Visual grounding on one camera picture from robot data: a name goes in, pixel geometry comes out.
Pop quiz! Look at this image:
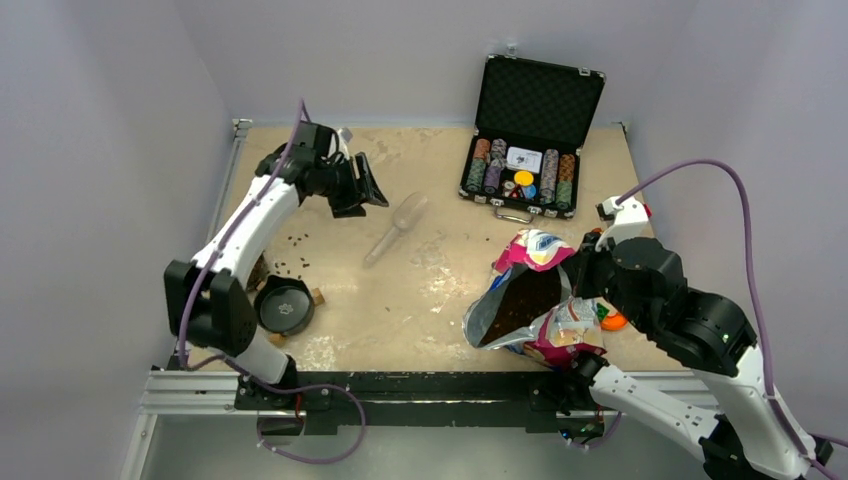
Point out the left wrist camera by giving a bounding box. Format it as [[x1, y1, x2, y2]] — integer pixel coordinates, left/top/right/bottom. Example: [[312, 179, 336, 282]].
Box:
[[334, 127, 353, 157]]

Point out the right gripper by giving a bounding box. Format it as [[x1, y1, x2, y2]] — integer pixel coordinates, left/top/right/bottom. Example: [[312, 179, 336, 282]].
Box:
[[560, 228, 653, 333]]

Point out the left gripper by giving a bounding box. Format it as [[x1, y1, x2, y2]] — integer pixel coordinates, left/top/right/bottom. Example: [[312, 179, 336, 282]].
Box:
[[316, 153, 389, 219]]

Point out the black pet bowl fish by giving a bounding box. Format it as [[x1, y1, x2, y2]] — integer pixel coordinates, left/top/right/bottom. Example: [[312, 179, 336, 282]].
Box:
[[245, 254, 270, 293]]

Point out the clear plastic scoop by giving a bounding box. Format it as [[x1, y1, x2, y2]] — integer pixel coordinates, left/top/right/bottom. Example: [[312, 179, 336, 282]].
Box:
[[363, 192, 429, 268]]

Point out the black poker chip case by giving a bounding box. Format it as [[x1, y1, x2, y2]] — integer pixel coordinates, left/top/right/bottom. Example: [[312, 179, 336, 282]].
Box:
[[458, 55, 606, 223]]

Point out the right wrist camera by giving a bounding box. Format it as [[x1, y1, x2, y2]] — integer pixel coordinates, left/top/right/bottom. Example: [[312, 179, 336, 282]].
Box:
[[595, 196, 650, 252]]

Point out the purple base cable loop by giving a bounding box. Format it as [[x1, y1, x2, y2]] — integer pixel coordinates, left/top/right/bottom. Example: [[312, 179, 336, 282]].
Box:
[[256, 384, 367, 466]]

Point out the yellow poker chip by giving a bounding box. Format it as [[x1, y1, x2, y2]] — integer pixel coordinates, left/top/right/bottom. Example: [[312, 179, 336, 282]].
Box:
[[513, 170, 535, 187]]

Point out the orange curved toy track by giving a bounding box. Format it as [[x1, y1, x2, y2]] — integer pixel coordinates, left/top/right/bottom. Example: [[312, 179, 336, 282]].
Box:
[[596, 303, 628, 331]]

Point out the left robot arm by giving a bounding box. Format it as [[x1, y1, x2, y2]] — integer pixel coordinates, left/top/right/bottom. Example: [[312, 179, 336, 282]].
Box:
[[164, 120, 389, 409]]

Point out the black pet bowl paw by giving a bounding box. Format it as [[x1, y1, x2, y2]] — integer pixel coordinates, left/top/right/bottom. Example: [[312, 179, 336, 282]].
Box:
[[254, 275, 325, 347]]

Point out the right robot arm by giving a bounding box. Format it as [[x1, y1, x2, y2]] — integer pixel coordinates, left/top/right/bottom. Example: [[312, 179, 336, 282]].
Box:
[[561, 232, 833, 479]]

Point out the white card deck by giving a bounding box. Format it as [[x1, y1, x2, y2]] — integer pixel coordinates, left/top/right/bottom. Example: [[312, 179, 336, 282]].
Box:
[[505, 146, 544, 174]]

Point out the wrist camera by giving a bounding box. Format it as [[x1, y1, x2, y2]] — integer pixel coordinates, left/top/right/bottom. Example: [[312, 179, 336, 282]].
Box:
[[595, 196, 650, 252], [334, 127, 353, 157]]

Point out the pet food bag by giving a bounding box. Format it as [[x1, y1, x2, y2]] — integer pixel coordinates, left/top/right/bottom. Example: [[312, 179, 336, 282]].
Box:
[[463, 229, 607, 370]]

